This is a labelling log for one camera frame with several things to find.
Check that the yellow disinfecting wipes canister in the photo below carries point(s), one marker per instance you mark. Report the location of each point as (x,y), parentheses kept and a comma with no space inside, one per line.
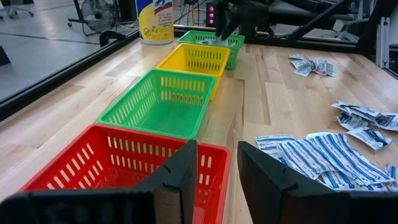
(155,25)

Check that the black computer tower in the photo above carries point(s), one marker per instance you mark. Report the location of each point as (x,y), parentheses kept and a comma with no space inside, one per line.
(211,15)

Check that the black aluminium table frame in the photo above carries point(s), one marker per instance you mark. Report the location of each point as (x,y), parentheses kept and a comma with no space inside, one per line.
(46,87)

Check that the white alcohol prep pad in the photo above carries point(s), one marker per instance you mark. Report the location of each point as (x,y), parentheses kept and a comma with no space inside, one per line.
(387,120)
(351,121)
(370,138)
(357,109)
(224,41)
(205,42)

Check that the blue office chair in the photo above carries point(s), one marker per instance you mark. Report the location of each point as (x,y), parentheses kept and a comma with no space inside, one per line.
(15,9)

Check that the blue striped bandage wrapper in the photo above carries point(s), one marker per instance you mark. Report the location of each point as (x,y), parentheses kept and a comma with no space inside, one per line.
(273,142)
(391,175)
(342,183)
(346,158)
(308,157)

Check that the red plastic basket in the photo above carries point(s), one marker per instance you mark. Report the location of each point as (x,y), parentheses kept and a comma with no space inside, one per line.
(93,158)

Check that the green plastic basket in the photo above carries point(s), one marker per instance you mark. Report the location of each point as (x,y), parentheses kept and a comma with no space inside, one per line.
(161,112)
(236,46)

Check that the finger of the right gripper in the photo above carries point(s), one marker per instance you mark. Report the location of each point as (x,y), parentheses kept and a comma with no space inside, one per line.
(220,25)
(231,28)

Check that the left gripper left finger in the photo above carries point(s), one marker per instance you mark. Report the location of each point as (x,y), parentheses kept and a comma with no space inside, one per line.
(168,193)

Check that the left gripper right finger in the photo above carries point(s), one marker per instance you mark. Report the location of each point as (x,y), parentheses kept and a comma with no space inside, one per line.
(270,193)

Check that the black floor fan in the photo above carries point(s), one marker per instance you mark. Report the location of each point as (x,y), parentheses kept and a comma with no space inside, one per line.
(99,14)

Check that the yellow plastic basket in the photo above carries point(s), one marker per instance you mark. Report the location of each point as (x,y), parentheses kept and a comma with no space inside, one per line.
(192,56)

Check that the silver aluminium extrusion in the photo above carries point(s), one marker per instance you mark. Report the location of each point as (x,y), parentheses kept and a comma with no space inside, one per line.
(382,40)

